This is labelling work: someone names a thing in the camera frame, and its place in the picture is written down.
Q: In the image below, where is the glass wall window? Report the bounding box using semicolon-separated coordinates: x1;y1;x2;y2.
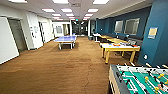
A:
123;17;141;36
113;20;125;34

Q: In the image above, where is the small white table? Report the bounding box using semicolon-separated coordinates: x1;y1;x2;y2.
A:
92;32;102;42

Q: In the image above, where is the blue ping pong table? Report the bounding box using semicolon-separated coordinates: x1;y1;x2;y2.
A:
52;34;78;51

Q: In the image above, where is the dark grey doorway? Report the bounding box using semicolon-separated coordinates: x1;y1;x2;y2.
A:
8;18;29;53

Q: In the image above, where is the green foosball table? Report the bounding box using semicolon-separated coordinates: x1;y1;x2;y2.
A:
107;62;168;94

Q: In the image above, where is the square ceiling light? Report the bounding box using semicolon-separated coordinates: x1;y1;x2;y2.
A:
52;0;70;5
51;13;63;18
41;8;56;14
65;13;75;18
60;8;74;14
83;13;94;18
92;0;110;5
86;8;100;14
7;0;28;4

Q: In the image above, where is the dark grey bin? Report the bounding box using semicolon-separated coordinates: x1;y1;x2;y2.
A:
87;35;95;42

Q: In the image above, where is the white double door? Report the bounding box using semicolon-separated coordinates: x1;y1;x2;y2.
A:
0;16;21;65

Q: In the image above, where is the white wall notice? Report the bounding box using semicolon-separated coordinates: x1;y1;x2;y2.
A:
32;25;40;35

